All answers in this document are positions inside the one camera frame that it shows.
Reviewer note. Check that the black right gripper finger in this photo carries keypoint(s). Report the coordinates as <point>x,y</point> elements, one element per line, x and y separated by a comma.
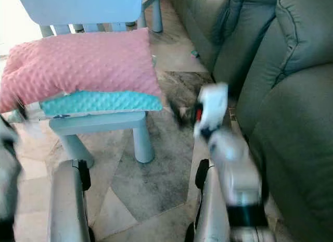
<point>178,113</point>

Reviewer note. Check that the pink dotted pillow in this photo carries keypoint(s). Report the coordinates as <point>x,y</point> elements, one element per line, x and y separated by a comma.
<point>83,60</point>

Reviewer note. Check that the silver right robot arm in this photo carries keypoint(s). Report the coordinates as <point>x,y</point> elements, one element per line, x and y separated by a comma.
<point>237,164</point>

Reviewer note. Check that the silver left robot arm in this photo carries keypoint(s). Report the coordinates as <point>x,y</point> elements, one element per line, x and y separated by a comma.
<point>8,185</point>

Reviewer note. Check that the grey-green leather sofa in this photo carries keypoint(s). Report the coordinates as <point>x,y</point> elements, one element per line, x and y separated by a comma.
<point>291,122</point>

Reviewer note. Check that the small green floor object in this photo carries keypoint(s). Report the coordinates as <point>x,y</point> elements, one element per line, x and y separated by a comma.
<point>195,53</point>

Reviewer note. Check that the light blue kids table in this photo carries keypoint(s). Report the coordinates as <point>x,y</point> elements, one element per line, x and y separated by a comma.
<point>156,15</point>

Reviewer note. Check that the silver robot left leg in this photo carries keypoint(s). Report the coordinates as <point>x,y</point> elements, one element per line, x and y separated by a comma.
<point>65,205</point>

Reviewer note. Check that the light blue kids chair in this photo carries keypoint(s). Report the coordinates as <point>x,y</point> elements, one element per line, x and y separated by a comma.
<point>78,5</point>

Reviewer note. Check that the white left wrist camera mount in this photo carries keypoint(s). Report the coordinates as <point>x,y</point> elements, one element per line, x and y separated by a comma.
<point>6,128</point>

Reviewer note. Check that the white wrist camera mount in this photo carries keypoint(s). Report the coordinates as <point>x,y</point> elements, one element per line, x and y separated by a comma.
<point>213,101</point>
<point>6,128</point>

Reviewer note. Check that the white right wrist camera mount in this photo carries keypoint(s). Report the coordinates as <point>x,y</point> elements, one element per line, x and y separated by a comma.
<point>213,101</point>

